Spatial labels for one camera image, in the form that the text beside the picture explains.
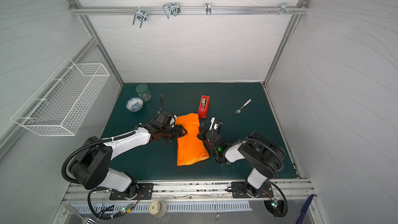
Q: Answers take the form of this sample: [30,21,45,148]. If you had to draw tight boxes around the round white puck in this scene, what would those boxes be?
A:
[148,200,167,218]

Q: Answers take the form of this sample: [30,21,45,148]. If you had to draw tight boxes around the fork with white handle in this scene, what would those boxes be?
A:
[235,99,251,115]

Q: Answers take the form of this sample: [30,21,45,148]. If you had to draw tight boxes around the green lidded glass jar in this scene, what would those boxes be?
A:
[135,84,152,102]

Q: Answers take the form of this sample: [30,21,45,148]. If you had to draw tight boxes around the metal u-bolt clamp middle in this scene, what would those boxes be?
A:
[163,2,181,19]

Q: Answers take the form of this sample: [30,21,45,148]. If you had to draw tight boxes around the white wire basket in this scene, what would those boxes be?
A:
[11,58,110,136]

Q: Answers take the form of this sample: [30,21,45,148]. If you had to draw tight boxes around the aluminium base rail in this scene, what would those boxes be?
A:
[62,178,316,201]

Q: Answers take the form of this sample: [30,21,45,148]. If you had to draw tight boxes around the blue handled tool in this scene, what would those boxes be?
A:
[295,194,315,224]

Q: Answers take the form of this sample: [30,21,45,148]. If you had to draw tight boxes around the aluminium cross rail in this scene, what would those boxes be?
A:
[69,5,309,16]

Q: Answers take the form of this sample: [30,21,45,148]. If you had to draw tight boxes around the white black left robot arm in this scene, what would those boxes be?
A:
[61,124,188,199]

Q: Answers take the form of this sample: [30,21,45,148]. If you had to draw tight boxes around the metal u-bolt clamp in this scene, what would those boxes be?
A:
[132,8,147,28]
[163,2,181,19]

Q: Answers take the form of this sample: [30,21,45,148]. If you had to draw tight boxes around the metal u-bolt clamp left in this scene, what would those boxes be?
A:
[132,8,147,28]

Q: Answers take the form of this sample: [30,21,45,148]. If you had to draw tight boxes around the blue white ceramic bowl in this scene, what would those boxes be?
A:
[125,96,144,112]

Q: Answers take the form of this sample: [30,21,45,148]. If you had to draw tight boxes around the metal ring clamp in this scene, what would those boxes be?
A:
[205,3,211,16]

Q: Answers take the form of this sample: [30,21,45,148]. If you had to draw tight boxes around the orange wrapping paper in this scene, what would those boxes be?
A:
[176,113,209,167]

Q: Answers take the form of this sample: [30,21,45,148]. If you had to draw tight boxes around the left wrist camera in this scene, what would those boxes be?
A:
[155,111,177,127]

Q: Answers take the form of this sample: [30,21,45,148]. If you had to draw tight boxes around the red tape dispenser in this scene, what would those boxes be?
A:
[198,95,210,119]

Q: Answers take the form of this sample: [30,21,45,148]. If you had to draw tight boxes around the metal bracket clamp right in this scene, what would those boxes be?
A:
[269,3,296,16]

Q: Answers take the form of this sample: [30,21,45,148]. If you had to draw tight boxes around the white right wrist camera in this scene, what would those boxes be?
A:
[209,117,222,133]

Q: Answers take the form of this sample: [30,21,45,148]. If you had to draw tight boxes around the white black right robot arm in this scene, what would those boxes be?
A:
[197,126,286,198]

